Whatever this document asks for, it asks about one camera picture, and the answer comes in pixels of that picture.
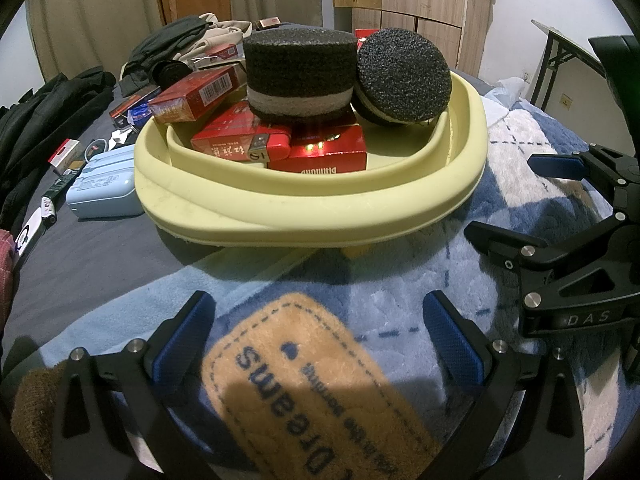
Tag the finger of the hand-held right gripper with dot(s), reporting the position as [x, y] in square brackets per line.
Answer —
[555, 166]
[500, 244]

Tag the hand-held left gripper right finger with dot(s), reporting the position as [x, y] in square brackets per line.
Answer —
[450, 340]

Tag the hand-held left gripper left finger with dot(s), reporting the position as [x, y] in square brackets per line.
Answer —
[185, 335]

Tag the pale yellow plastic basin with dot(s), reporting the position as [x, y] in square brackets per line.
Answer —
[300, 215]

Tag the round black sponge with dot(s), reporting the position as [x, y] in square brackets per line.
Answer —
[400, 77]
[300, 67]

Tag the glossy red cigarette pack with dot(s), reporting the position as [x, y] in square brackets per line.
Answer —
[325, 152]

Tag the red cigarette pack white label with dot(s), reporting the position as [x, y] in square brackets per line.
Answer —
[195, 95]

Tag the blue white plaid blanket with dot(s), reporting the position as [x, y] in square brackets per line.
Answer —
[350, 300]

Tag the grey bed sheet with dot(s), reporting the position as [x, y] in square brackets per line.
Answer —
[100, 260]

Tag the folding table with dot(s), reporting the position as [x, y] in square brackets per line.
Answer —
[552, 27]

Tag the light blue plastic case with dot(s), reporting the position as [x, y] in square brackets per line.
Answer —
[102, 185]

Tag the brown plush cloth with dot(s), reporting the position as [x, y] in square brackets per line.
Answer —
[30, 410]

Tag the white black gadget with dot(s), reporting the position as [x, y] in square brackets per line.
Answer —
[30, 230]

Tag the dark slim box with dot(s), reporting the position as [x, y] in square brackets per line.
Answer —
[56, 189]

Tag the red plaid cloth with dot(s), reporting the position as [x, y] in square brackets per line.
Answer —
[5, 260]

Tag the small black white item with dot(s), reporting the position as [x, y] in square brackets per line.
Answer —
[122, 137]

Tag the red cigarette pack white text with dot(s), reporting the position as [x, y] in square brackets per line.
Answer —
[235, 132]

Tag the red white box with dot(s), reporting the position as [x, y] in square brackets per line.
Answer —
[65, 152]

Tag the small red box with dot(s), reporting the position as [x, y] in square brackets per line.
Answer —
[125, 105]

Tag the black jacket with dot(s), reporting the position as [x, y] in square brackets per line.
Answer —
[45, 125]

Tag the small round black item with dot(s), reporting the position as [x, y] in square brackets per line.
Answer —
[169, 71]

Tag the dark grey clothing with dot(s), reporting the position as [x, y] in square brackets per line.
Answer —
[165, 42]

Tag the beige clothing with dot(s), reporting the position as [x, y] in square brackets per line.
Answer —
[227, 30]

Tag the wall socket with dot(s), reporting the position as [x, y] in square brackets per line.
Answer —
[565, 100]

